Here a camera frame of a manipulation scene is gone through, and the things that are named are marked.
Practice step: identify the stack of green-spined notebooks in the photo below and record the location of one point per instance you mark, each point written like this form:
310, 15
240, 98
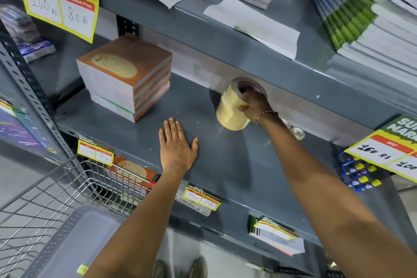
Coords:
368, 30

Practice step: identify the stack of orange notebooks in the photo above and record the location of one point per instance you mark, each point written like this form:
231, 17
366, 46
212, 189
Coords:
133, 170

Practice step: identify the stack of clear wrapped packets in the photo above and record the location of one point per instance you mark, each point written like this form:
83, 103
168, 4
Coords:
26, 35

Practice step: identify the small yellow sticker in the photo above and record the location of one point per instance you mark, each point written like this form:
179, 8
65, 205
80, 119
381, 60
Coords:
82, 269

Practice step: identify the grey plastic basket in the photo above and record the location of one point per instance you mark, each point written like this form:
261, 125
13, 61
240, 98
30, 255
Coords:
81, 242

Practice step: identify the person's left little finger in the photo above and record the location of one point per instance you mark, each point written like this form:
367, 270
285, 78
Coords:
161, 136

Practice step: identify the small clear tape roll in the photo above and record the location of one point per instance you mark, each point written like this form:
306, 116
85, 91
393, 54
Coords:
286, 122
297, 132

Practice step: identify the stack of purple books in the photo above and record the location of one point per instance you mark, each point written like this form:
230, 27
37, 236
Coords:
19, 131

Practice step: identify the person's left middle finger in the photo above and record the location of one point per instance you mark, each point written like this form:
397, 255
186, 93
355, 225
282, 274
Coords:
173, 128

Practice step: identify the person's right hand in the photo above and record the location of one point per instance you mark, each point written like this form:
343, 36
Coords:
259, 106

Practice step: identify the person's right thumb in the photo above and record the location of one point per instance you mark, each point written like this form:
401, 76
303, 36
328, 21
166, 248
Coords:
243, 108

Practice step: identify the grey metal shelving rack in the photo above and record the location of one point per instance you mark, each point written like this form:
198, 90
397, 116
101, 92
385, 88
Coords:
228, 157

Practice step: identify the large yellow price sign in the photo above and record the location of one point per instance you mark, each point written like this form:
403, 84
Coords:
387, 154
58, 4

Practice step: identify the person's right shoe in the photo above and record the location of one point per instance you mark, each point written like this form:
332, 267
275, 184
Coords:
198, 268

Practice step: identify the stack of brown notebooks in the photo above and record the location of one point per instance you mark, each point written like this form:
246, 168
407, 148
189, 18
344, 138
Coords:
125, 74

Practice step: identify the row of blue yellow glue sticks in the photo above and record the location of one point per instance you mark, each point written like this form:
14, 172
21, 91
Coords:
360, 172

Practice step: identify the person's right forearm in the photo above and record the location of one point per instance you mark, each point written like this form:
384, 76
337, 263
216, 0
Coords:
325, 196

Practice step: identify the stack of thin white booklets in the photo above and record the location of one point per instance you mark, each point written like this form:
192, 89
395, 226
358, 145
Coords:
280, 243

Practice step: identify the stack of beige tape rolls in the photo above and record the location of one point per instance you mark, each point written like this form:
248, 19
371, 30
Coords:
229, 110

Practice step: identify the small yellow price tag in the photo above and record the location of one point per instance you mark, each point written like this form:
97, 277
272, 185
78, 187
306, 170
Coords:
200, 198
96, 154
275, 229

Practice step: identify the person's left thumb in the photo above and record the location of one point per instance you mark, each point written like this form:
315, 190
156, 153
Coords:
194, 145

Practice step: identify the person's left forearm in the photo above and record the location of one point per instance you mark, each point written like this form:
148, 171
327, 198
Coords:
143, 219

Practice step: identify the person's left hand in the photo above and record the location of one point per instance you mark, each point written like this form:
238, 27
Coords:
176, 152

